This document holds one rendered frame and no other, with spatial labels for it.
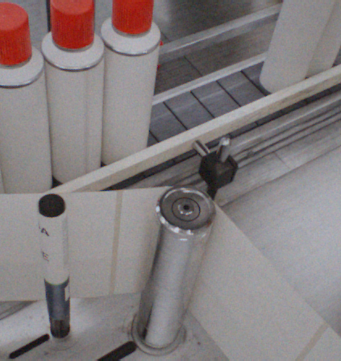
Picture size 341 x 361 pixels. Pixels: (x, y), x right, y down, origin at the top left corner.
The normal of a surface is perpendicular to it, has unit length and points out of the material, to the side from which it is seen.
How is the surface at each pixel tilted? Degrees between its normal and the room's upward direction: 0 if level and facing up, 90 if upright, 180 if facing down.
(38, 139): 90
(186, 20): 0
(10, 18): 3
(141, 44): 42
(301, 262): 0
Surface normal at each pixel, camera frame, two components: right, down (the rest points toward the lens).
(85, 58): 0.42, 0.04
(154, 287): -0.70, 0.52
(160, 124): 0.11, -0.60
